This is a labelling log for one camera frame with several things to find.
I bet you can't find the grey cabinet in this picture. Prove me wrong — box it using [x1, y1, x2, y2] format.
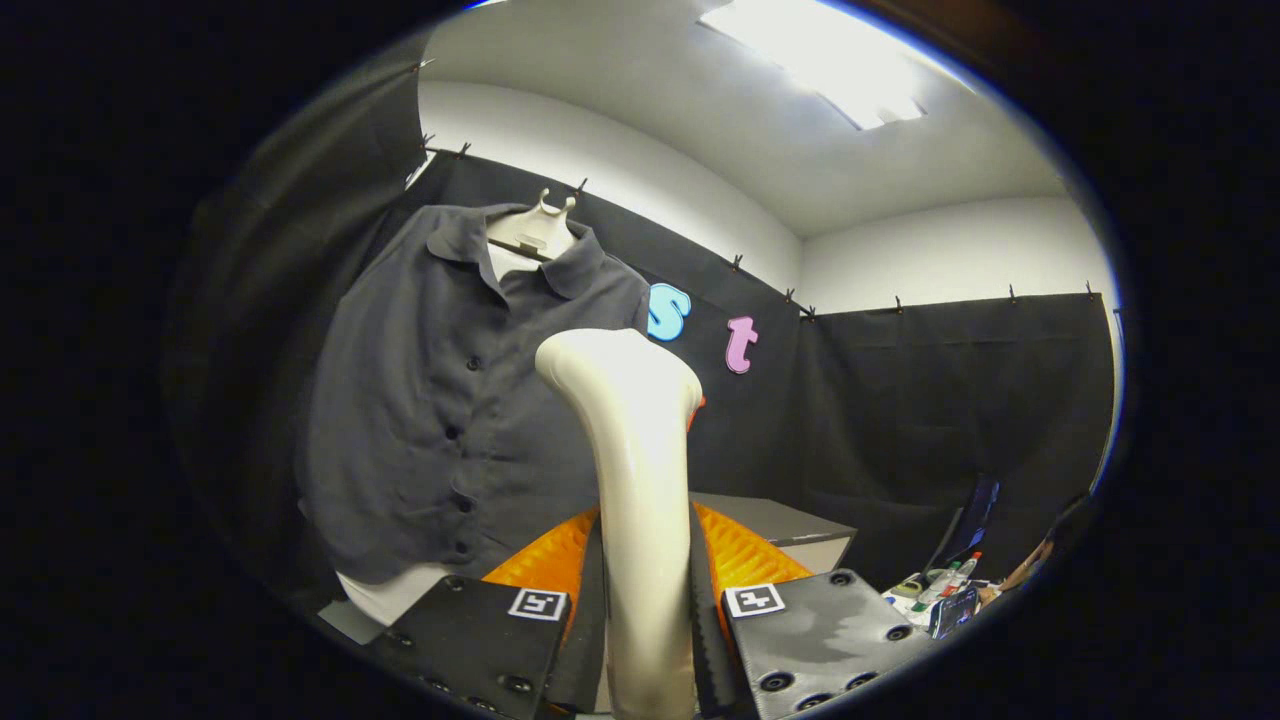
[690, 492, 858, 576]

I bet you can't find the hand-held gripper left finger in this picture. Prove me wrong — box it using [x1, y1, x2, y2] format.
[365, 507, 608, 720]

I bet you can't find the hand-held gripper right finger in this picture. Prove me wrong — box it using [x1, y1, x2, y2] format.
[688, 500, 936, 720]

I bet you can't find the dark grey button shirt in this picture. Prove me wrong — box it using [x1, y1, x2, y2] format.
[300, 203, 653, 586]

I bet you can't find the clear plastic bottle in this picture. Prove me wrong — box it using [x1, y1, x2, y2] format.
[912, 552, 981, 613]

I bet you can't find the row of backdrop clips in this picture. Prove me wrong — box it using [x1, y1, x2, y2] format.
[415, 58, 1098, 321]

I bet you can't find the white garment form stand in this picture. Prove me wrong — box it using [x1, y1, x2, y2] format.
[318, 188, 578, 646]

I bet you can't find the cluttered white side table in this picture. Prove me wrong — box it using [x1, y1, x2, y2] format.
[885, 570, 991, 641]

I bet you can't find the black backdrop cloth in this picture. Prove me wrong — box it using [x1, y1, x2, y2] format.
[165, 35, 1116, 611]

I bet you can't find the dark laptop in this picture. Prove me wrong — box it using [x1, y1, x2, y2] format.
[925, 473, 1001, 576]

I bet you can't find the large ceiling light panel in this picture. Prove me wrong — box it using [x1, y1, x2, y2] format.
[700, 0, 926, 131]

